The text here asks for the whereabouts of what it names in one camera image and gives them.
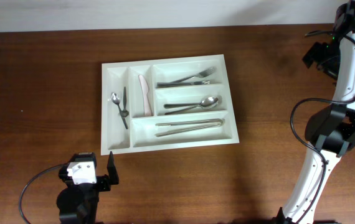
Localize long-handled steel spoon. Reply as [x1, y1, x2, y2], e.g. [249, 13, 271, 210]
[121, 87, 129, 118]

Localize small steel teaspoon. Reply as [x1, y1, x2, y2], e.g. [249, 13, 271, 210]
[111, 93, 128, 129]

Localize white plastic knife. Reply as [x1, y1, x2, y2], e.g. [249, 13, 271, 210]
[138, 75, 153, 116]

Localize steel fork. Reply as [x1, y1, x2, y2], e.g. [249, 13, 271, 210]
[173, 67, 217, 83]
[157, 80, 211, 88]

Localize steel spoon pointing down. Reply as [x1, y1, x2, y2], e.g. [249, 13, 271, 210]
[164, 106, 198, 115]

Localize steel kitchen tongs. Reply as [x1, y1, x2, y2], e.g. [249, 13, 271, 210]
[155, 119, 225, 137]

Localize steel spoon pointing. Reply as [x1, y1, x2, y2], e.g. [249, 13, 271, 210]
[164, 96, 219, 109]

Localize left black arm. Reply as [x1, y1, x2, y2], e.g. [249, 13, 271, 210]
[56, 152, 120, 224]

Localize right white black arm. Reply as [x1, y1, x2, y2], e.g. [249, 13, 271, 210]
[272, 1, 355, 223]

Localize white plastic cutlery tray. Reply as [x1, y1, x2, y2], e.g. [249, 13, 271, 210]
[101, 54, 239, 156]

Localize right black camera cable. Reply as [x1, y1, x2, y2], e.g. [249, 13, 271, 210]
[289, 30, 355, 224]

